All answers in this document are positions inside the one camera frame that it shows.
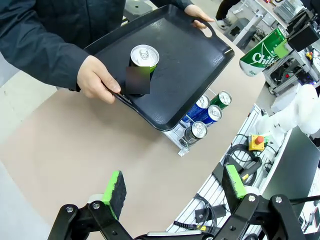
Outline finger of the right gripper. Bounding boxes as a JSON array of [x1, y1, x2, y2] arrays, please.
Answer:
[[274, 24, 320, 57], [286, 9, 314, 33]]

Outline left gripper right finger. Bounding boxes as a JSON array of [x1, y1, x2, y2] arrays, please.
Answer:
[[212, 164, 305, 240]]

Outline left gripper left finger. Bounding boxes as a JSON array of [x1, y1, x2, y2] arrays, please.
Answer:
[[47, 170, 136, 240]]

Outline green Chilsung cider can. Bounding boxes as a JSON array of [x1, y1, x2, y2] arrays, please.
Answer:
[[209, 90, 233, 111], [239, 24, 288, 77]]

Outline black plastic serving tray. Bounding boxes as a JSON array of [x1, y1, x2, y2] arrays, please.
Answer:
[[83, 4, 236, 132]]

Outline black Pepsi can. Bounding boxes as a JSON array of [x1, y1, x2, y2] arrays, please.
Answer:
[[183, 121, 208, 146], [128, 44, 160, 97]]

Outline person's right forearm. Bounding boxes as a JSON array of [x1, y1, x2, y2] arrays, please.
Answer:
[[0, 17, 91, 93]]

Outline background person's legs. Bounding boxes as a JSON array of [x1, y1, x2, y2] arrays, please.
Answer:
[[214, 0, 242, 28]]

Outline person in dark jacket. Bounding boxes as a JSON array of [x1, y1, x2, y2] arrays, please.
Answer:
[[0, 0, 195, 92]]

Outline person's left hand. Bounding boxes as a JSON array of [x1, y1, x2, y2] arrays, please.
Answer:
[[184, 4, 215, 30]]

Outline person's right hand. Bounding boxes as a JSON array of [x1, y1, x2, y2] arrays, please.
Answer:
[[76, 54, 122, 105]]

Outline white perforated base board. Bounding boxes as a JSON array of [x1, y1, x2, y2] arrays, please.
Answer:
[[166, 103, 293, 240]]

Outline background equipment cart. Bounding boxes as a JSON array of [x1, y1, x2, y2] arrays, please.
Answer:
[[264, 48, 320, 97]]

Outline yellow emergency stop button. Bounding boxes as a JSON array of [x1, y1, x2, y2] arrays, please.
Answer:
[[248, 134, 266, 152]]

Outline dark grey panel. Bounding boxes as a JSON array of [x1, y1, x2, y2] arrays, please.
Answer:
[[261, 126, 320, 218]]

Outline white can dispenser rack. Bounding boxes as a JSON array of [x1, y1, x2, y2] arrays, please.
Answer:
[[162, 86, 218, 157]]

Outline blue Pocari Sweat can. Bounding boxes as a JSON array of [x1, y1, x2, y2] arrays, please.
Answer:
[[197, 104, 223, 128], [181, 94, 211, 123]]

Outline black looped cable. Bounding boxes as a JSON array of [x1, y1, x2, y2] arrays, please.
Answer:
[[223, 143, 263, 187]]

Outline cable with yellow connector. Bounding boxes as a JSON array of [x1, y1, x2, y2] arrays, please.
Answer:
[[173, 219, 208, 232]]

